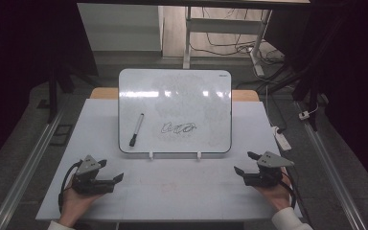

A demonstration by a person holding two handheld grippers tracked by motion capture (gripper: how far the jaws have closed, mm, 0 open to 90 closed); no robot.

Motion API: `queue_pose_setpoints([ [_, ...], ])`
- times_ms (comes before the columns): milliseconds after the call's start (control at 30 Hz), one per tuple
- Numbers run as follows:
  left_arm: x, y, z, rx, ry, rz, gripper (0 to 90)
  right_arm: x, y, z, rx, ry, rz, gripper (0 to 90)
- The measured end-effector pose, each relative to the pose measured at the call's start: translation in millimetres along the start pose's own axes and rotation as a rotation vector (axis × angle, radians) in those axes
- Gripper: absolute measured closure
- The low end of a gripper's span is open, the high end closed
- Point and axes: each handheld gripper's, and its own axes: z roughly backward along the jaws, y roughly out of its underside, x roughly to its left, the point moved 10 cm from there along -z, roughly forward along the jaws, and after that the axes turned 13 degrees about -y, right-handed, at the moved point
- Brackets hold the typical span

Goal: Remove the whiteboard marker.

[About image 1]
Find aluminium floor rail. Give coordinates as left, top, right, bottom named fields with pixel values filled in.
left=0, top=104, right=65, bottom=230
left=295, top=101, right=368, bottom=230

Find black capped whiteboard marker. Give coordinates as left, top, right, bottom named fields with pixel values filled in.
left=128, top=112, right=145, bottom=148

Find white whiteboard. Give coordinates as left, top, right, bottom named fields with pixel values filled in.
left=118, top=68, right=233, bottom=155

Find black metal stand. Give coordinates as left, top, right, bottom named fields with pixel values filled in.
left=256, top=57, right=321, bottom=132
left=46, top=57, right=78, bottom=125

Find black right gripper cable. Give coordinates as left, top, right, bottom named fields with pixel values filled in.
left=279, top=171, right=298, bottom=210

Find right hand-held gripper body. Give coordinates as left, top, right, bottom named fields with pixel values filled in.
left=242, top=150, right=295, bottom=189

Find black floor cables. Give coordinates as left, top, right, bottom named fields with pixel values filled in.
left=190, top=7, right=286, bottom=62

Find white power strip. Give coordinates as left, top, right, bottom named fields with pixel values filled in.
left=271, top=126, right=292, bottom=151

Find person's left hand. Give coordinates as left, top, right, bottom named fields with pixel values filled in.
left=57, top=185, right=104, bottom=228

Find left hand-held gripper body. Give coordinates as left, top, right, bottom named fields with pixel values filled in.
left=71, top=154, right=116, bottom=196

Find dark curtain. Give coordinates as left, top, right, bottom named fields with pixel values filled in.
left=264, top=0, right=368, bottom=199
left=0, top=0, right=99, bottom=175

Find white cabinet panel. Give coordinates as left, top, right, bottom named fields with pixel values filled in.
left=77, top=3, right=164, bottom=52

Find black floor plate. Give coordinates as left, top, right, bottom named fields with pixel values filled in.
left=49, top=124, right=75, bottom=148

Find person's right hand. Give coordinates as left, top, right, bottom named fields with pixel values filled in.
left=252, top=175, right=293, bottom=212

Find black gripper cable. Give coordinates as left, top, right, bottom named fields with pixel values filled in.
left=57, top=160, right=84, bottom=215
left=279, top=171, right=298, bottom=210

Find white desk frame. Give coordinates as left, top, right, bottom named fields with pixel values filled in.
left=182, top=6, right=273, bottom=78

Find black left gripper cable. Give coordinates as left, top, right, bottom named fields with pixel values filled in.
left=57, top=160, right=84, bottom=215

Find wooden table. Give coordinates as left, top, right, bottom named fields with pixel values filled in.
left=89, top=87, right=261, bottom=103

